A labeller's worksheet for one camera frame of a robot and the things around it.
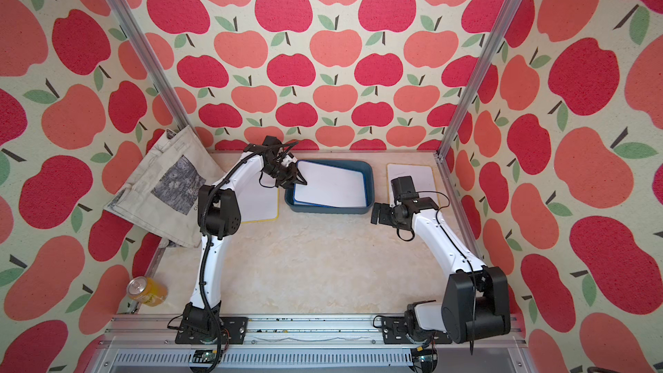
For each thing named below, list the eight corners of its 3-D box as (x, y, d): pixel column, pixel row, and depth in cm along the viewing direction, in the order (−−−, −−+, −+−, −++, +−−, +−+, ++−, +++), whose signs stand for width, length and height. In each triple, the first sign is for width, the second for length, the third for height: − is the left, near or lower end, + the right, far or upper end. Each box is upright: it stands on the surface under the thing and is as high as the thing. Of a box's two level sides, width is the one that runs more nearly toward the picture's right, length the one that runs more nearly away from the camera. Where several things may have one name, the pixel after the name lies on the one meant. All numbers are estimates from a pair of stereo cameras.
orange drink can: (145, 306, 81) (122, 296, 72) (153, 288, 84) (131, 276, 75) (164, 306, 81) (143, 296, 72) (171, 288, 84) (152, 276, 75)
